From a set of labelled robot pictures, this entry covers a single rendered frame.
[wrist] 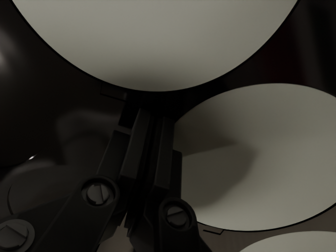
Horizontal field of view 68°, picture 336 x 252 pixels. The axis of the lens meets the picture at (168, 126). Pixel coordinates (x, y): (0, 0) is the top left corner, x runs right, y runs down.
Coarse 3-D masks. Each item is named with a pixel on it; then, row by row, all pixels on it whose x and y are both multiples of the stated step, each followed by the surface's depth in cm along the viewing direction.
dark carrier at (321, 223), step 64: (0, 0) 8; (320, 0) 8; (0, 64) 10; (64, 64) 10; (256, 64) 9; (320, 64) 9; (0, 128) 12; (64, 128) 12; (128, 128) 11; (0, 192) 15; (64, 192) 15
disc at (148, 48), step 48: (48, 0) 8; (96, 0) 8; (144, 0) 8; (192, 0) 8; (240, 0) 8; (288, 0) 8; (96, 48) 9; (144, 48) 9; (192, 48) 9; (240, 48) 9
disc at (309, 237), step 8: (296, 232) 15; (304, 232) 15; (312, 232) 15; (320, 232) 15; (328, 232) 15; (264, 240) 16; (272, 240) 16; (280, 240) 16; (288, 240) 16; (296, 240) 16; (304, 240) 16; (312, 240) 16; (320, 240) 15; (328, 240) 15; (248, 248) 17; (256, 248) 16; (264, 248) 16; (272, 248) 16; (280, 248) 16; (288, 248) 16; (296, 248) 16; (304, 248) 16; (312, 248) 16; (320, 248) 16; (328, 248) 16
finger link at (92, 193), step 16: (96, 176) 7; (80, 192) 7; (96, 192) 7; (112, 192) 7; (64, 208) 6; (80, 208) 6; (96, 208) 6; (112, 208) 7; (64, 224) 6; (80, 224) 6; (96, 224) 6; (48, 240) 6; (64, 240) 6; (80, 240) 6; (96, 240) 6
